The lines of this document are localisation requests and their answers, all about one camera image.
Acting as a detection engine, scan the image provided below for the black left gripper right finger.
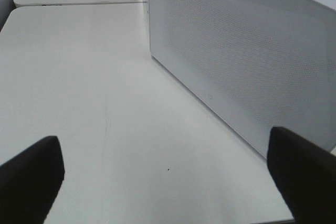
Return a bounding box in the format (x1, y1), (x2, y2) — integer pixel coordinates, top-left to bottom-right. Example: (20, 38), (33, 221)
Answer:
(267, 126), (335, 223)

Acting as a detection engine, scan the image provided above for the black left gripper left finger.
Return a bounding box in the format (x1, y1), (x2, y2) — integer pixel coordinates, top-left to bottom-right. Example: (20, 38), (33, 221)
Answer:
(1, 136), (65, 223)

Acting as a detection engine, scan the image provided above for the white microwave door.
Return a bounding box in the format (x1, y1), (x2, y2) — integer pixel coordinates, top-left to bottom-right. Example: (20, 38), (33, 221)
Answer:
(149, 0), (335, 155)

